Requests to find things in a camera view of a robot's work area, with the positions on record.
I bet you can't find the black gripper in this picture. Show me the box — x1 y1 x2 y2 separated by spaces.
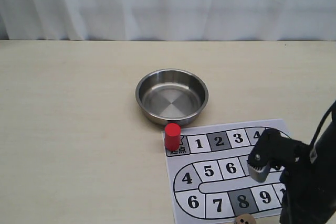
247 129 311 182

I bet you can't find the wooden die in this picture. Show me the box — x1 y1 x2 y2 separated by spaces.
234 214 256 224

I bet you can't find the red cylinder game piece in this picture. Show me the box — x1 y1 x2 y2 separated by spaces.
164 123 181 151

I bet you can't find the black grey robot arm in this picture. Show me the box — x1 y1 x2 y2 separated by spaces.
247 104 335 223

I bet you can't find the paper game board sheet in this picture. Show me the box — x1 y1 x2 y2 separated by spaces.
166 119 289 223

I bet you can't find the stainless steel round bowl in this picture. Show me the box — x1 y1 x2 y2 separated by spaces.
135 68 209 126

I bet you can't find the white curtain backdrop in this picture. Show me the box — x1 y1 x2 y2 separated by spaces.
1 0 335 41

